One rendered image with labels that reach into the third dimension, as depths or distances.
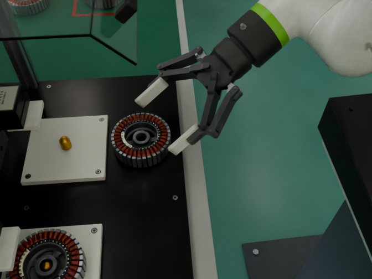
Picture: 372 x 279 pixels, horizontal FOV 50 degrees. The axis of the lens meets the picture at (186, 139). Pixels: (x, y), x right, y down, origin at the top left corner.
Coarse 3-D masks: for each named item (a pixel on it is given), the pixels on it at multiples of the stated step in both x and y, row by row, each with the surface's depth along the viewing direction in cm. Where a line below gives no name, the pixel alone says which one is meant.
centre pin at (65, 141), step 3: (60, 138) 75; (63, 138) 75; (66, 138) 75; (69, 138) 76; (60, 141) 75; (63, 141) 75; (66, 141) 75; (69, 141) 76; (60, 144) 76; (63, 144) 75; (66, 144) 75; (69, 144) 76; (63, 147) 76; (66, 147) 76; (69, 147) 76; (66, 150) 76
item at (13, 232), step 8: (0, 224) 55; (0, 232) 55; (8, 232) 56; (16, 232) 56; (0, 240) 55; (8, 240) 55; (16, 240) 55; (0, 248) 54; (8, 248) 54; (16, 248) 55; (0, 256) 54; (8, 256) 54; (0, 264) 53; (8, 264) 53
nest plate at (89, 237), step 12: (48, 228) 67; (60, 228) 67; (72, 228) 67; (84, 228) 67; (96, 228) 67; (84, 240) 65; (96, 240) 65; (48, 252) 64; (84, 252) 64; (96, 252) 64; (96, 264) 63; (36, 276) 62; (96, 276) 62
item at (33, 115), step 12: (0, 96) 66; (12, 96) 66; (24, 96) 69; (0, 108) 64; (12, 108) 64; (24, 108) 68; (36, 108) 70; (0, 120) 65; (12, 120) 65; (24, 120) 68; (36, 120) 68
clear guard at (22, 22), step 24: (0, 0) 58; (24, 0) 58; (48, 0) 58; (72, 0) 58; (96, 0) 58; (120, 0) 63; (0, 24) 54; (24, 24) 54; (48, 24) 54; (72, 24) 54; (96, 24) 55; (120, 24) 60; (120, 48) 57
